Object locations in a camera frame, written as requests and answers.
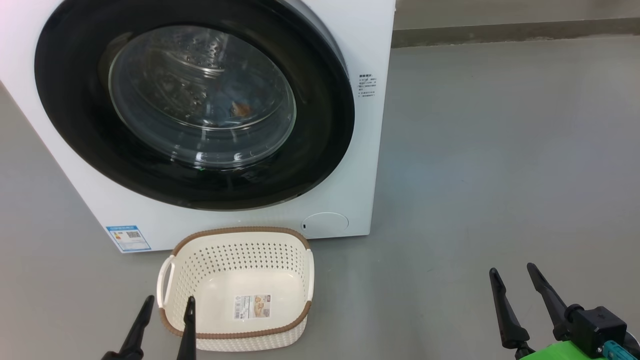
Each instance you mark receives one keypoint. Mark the blue energy label sticker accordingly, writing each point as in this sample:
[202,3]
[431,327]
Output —
[128,238]

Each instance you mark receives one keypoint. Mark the white front-load washing machine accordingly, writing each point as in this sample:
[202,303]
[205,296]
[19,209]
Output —
[200,222]

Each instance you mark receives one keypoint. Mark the small printed text label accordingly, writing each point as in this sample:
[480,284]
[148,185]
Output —
[366,85]

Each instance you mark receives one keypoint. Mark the round white filter cover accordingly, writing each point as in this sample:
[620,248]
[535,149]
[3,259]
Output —
[325,225]

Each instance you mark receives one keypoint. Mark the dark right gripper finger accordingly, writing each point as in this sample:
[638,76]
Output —
[509,322]
[545,292]

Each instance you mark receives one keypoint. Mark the blue garment orange prints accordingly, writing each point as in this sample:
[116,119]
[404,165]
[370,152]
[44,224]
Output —
[241,109]

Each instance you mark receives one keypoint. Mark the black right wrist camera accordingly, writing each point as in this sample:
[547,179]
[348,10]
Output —
[597,327]

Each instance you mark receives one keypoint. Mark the paper basket label sticker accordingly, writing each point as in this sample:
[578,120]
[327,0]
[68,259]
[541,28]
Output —
[252,307]

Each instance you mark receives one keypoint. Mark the white laundry basket brown rim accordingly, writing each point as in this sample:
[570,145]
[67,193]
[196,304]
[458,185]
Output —
[235,250]

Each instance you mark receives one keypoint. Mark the black round glass washer door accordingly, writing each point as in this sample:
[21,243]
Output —
[65,100]

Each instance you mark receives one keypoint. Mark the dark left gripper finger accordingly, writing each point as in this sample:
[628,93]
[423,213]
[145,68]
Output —
[189,335]
[137,332]

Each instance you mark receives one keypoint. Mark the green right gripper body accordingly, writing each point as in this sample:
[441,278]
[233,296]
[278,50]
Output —
[562,352]

